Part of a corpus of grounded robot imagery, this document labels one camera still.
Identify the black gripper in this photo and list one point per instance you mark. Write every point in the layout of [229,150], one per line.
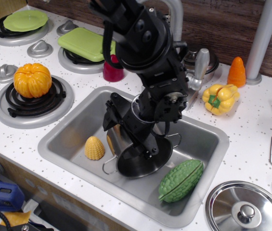
[120,111]

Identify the stainless steel pot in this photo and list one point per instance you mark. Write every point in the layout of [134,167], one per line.
[129,160]

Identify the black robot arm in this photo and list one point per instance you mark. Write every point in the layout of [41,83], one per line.
[145,46]

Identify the stainless steel sink basin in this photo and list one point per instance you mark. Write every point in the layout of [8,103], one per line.
[64,145]

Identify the steel pot lid with knob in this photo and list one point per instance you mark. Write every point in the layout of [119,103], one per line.
[239,206]

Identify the yellow toy corn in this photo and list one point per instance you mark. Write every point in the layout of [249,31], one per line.
[94,149]

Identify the red toy vegetable half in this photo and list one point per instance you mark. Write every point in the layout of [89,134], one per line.
[112,74]

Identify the green toy bitter gourd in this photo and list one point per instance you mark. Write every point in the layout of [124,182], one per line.
[180,181]

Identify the silver toy faucet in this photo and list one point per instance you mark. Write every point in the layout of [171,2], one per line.
[195,77]

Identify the yellow toy bell pepper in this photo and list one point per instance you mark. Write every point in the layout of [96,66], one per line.
[220,99]

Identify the green toy cutting board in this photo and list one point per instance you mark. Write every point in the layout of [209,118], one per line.
[84,43]

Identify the orange toy pumpkin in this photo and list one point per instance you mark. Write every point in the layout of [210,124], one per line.
[32,80]

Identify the front stove burner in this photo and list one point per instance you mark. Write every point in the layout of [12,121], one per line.
[17,111]

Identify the silver stove knob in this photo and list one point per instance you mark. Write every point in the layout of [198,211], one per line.
[66,27]
[40,49]
[7,72]

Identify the orange toy carrot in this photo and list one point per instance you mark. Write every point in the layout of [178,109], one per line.
[237,73]

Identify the blue clamp tool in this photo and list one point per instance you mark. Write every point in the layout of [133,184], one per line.
[11,197]

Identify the yellow cloth scrap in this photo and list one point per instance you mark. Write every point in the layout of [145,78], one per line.
[17,218]

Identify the green toy plate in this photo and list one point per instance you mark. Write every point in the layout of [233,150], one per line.
[24,21]

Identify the back left stove burner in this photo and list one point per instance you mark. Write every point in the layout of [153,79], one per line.
[11,38]

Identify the grey vertical pole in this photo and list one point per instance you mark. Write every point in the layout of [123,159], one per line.
[259,45]

